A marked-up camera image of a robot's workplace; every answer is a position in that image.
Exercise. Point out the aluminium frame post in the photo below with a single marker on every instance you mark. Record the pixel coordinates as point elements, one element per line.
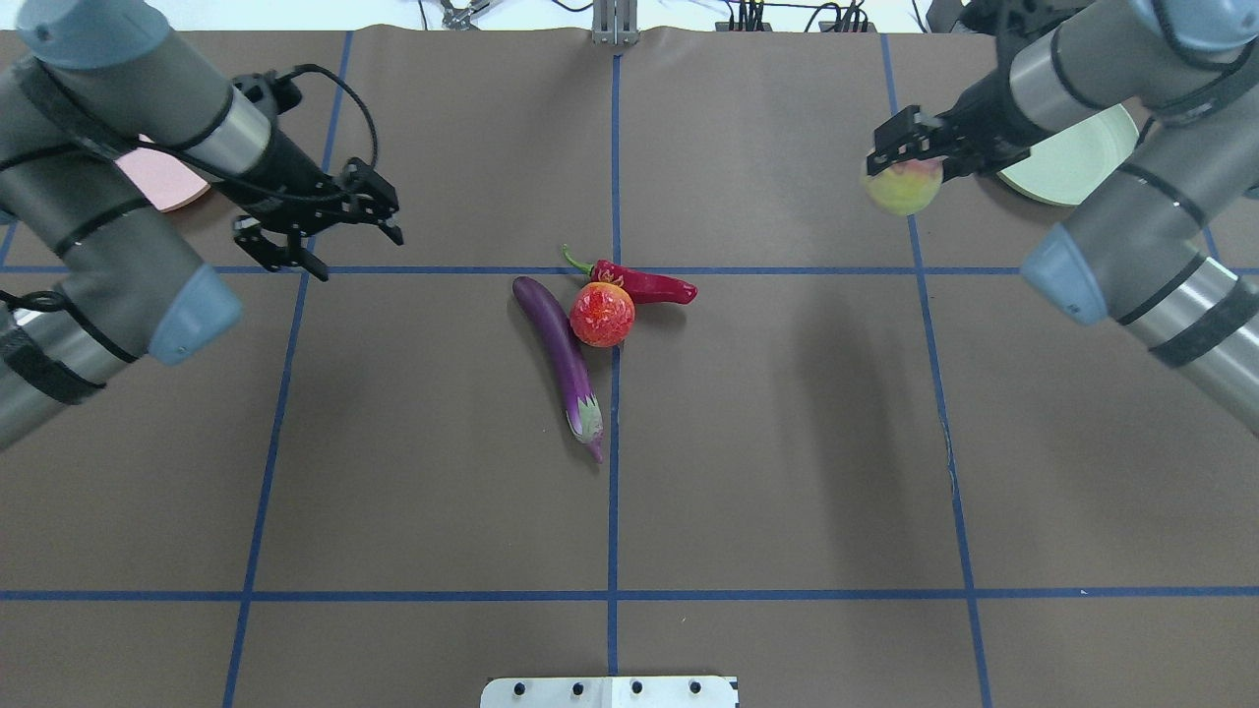
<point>615,22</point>

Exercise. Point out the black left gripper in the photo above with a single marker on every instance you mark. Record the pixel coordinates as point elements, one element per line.
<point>282,169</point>

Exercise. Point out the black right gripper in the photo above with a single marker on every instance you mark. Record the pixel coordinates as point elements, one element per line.
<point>987,105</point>

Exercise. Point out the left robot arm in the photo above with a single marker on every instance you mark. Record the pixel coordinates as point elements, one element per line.
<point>101,80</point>

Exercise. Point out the red chili pepper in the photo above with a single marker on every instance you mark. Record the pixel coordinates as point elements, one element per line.
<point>643,287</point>

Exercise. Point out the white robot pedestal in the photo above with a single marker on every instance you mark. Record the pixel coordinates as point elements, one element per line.
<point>640,691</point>

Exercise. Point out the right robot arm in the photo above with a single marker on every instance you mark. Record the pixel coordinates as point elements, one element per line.
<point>1125,252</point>

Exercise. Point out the light green plate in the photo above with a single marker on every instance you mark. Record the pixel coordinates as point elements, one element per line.
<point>1065,169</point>

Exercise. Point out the yellow-pink peach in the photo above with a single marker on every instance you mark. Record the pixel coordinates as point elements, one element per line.
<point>906,188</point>

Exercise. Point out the pink plate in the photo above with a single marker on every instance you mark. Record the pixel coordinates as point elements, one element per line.
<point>165,180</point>

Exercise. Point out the purple eggplant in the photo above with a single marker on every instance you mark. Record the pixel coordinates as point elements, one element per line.
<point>550,321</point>

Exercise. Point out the red-orange pomegranate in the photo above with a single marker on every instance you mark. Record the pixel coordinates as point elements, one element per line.
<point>602,315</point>

